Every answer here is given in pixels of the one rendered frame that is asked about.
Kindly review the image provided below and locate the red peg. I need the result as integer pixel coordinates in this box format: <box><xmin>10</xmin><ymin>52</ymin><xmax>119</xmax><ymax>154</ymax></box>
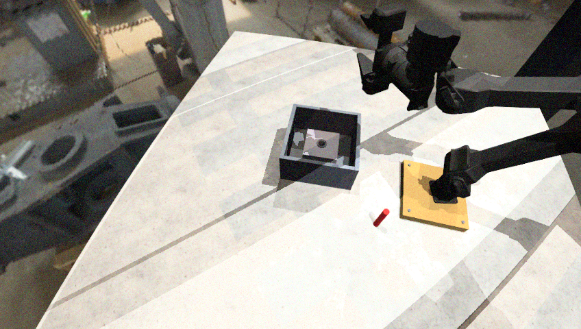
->
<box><xmin>373</xmin><ymin>208</ymin><xmax>389</xmax><ymax>227</ymax></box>

